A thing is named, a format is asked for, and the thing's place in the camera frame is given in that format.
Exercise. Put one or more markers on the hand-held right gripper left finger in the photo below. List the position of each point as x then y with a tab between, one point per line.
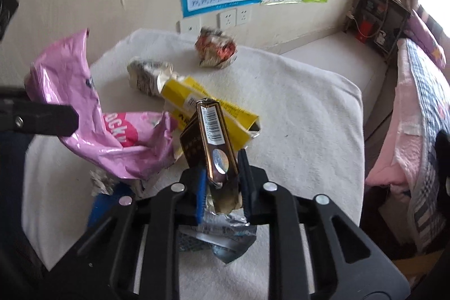
198	196

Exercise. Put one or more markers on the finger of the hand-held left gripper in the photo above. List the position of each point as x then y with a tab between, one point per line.
45	119

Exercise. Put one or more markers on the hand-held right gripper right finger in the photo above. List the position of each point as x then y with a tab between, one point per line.
249	196

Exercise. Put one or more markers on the pink snack bag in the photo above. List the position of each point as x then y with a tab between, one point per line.
105	131

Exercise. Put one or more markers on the dark brown carton box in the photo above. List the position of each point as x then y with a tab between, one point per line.
211	131

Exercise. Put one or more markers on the yellow carton box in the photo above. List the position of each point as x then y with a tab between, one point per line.
179	92

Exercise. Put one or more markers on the silver and blue wrapper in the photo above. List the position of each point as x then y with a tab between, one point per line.
225	243

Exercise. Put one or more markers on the torn silver lined wrapper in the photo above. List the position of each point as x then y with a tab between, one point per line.
103	182

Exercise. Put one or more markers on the white table cloth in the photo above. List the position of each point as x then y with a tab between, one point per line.
298	110

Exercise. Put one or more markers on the crumpled brown silver wrapper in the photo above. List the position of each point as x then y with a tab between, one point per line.
147	75

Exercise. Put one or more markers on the crumpled foil wrapper ball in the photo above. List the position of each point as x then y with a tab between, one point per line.
214	48

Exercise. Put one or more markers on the pink bed sheet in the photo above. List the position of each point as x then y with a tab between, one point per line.
390	145

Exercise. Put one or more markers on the black clothing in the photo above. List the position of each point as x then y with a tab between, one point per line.
443	166

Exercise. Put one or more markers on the bed with plaid quilt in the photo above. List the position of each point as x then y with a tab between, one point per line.
427	103

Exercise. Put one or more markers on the red container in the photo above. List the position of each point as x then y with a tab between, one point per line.
365	30

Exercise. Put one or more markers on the dark metal shelf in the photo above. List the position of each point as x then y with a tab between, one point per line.
393	26

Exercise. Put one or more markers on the purple pillow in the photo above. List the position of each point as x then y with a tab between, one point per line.
425	38

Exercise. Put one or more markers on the white wall socket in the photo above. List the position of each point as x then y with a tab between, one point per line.
226	19
189	27
243	16

